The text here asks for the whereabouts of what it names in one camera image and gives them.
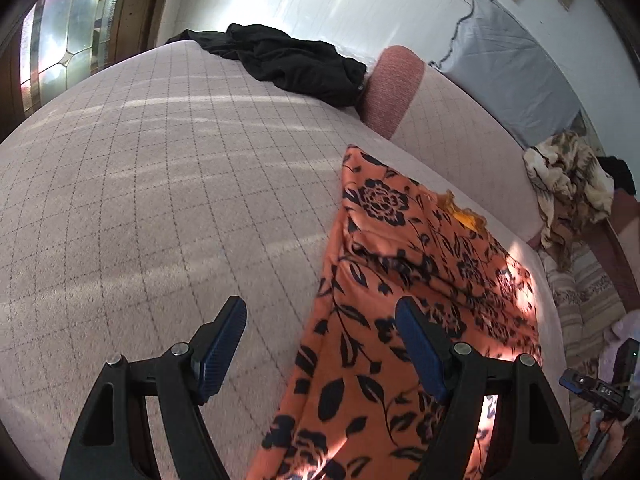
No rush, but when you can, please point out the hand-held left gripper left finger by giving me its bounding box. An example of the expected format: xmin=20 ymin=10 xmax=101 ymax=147
xmin=60 ymin=296 xmax=248 ymax=480

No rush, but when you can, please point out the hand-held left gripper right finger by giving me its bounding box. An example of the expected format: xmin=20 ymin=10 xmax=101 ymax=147
xmin=394 ymin=296 xmax=583 ymax=480

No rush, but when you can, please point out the orange floral cloth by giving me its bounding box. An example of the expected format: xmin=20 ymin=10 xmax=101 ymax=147
xmin=247 ymin=144 xmax=543 ymax=480

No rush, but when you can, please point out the person's right hand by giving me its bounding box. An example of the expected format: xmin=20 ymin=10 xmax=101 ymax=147
xmin=579 ymin=410 xmax=633 ymax=479

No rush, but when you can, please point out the striped beige cloth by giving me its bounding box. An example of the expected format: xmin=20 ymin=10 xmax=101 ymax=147
xmin=542 ymin=247 xmax=626 ymax=376

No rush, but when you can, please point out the yellow cloth piece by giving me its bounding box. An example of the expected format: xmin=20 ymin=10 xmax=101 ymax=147
xmin=439 ymin=189 xmax=488 ymax=233

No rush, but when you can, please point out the pink checked bed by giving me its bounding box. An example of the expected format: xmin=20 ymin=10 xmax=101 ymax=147
xmin=0 ymin=40 xmax=571 ymax=480

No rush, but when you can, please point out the brown cream patterned blanket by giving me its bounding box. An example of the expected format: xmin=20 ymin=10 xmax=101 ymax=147
xmin=522 ymin=131 xmax=615 ymax=273

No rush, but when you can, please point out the dark cloth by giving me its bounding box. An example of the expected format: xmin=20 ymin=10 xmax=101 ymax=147
xmin=597 ymin=156 xmax=636 ymax=196

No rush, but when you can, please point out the pink-edged white pillow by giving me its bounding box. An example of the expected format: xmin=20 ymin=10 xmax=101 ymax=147
xmin=359 ymin=45 xmax=543 ymax=248

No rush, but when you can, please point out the black garment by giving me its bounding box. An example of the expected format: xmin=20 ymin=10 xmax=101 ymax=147
xmin=165 ymin=22 xmax=368 ymax=108

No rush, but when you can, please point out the grey pillow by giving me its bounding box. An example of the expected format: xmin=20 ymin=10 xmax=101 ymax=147
xmin=427 ymin=0 xmax=586 ymax=148

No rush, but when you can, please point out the stained glass window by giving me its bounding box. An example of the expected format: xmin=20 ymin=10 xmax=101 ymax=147
xmin=17 ymin=0 xmax=131 ymax=111

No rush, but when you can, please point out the wooden bed frame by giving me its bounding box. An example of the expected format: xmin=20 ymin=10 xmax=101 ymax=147
xmin=590 ymin=192 xmax=640 ymax=313

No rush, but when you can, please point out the wooden window frame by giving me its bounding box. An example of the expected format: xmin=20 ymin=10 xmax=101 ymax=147
xmin=107 ymin=0 xmax=173 ymax=63

